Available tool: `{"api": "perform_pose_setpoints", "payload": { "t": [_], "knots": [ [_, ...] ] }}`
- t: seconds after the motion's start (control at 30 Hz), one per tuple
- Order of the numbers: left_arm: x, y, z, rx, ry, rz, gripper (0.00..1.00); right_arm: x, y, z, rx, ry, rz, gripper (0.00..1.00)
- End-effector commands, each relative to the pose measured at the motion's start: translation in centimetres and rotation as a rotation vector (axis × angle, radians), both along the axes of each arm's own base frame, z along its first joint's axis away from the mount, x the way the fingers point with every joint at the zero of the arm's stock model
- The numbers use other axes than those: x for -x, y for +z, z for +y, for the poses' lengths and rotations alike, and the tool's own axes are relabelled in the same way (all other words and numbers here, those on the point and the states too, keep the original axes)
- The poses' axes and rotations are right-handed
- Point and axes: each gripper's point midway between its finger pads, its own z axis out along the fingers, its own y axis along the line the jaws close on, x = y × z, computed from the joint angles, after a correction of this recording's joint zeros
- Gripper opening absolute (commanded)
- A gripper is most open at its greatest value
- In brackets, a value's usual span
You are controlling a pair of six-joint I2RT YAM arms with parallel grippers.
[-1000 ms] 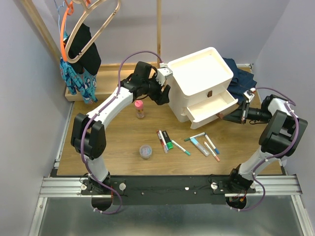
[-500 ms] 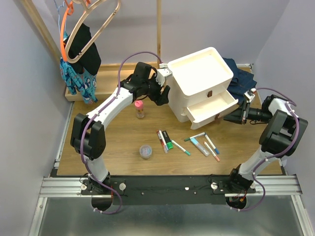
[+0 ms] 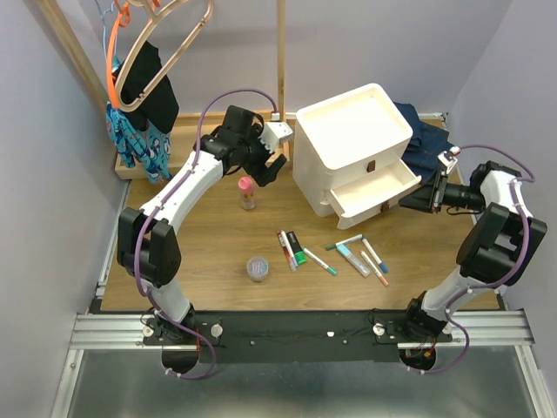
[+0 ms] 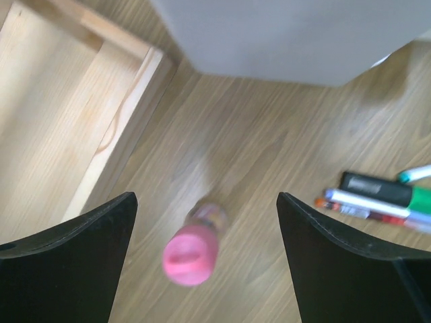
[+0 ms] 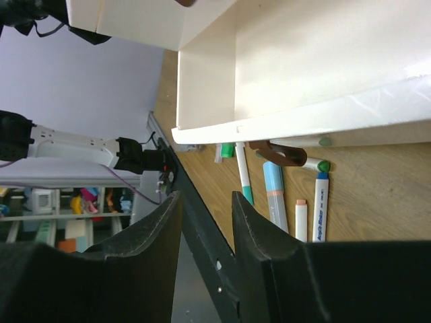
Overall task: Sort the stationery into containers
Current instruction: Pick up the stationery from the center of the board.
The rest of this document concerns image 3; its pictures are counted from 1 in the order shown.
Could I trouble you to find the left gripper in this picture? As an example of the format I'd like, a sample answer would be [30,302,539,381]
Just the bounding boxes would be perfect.
[238,124,286,186]

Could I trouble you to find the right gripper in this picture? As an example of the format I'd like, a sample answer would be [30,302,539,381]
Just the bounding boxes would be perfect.
[399,169,487,214]

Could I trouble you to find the pink lid bottle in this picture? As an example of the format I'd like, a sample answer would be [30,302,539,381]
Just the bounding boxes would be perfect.
[238,176,255,210]

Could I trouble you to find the white drawer cabinet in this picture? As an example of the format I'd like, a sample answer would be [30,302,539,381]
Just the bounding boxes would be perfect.
[292,84,421,230]

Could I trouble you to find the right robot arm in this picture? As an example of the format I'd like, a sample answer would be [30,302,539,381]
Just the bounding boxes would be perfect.
[399,161,547,341]

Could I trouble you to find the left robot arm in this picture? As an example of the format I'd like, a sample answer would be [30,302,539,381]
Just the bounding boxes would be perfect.
[117,105,293,344]

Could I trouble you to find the folded denim jeans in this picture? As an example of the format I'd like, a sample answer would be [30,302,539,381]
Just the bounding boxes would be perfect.
[394,102,453,184]

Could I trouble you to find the green cap white marker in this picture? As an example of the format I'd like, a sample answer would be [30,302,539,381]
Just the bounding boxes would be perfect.
[325,234,364,251]

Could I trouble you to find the blue tip white marker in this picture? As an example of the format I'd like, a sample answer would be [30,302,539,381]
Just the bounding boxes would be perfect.
[362,237,388,273]

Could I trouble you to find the teal tip white marker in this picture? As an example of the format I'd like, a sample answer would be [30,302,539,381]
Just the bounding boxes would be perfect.
[303,247,338,276]

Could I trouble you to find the green black highlighter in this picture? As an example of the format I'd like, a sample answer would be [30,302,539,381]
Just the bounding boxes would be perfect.
[286,231,306,266]

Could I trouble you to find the orange tip white marker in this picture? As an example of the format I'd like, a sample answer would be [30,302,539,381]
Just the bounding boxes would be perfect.
[360,251,389,287]

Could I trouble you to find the wooden clothes rack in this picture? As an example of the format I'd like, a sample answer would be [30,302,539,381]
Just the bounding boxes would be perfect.
[36,1,289,173]

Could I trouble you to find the light blue lead case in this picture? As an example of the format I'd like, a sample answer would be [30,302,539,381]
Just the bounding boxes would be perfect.
[336,244,371,277]

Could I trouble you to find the clear round clip jar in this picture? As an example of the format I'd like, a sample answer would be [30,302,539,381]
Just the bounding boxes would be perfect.
[246,256,269,283]

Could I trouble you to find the red white marker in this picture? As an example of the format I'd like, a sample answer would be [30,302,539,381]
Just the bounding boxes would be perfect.
[280,230,298,272]

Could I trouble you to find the blue patterned garment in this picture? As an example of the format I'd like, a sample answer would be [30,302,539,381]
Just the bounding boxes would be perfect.
[105,77,179,184]

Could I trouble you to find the black garment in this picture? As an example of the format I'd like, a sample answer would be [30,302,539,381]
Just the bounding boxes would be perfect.
[119,41,180,132]

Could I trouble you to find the wooden hanger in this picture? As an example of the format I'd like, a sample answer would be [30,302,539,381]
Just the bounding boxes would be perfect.
[114,0,215,114]

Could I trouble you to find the orange hanger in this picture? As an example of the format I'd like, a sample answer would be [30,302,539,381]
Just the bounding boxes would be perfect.
[105,0,160,110]

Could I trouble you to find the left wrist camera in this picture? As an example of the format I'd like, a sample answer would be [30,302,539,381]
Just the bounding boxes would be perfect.
[259,121,293,154]

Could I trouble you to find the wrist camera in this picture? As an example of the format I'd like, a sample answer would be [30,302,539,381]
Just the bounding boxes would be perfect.
[437,146,461,176]
[259,121,293,154]

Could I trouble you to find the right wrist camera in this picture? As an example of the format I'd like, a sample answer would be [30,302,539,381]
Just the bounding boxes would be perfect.
[437,146,461,176]

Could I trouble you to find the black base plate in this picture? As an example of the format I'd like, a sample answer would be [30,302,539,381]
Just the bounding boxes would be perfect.
[143,309,452,364]

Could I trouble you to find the blue wire hanger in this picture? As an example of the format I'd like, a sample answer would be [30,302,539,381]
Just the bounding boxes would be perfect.
[95,0,120,67]

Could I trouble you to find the aluminium frame rail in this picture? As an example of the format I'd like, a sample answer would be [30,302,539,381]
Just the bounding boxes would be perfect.
[48,180,158,418]

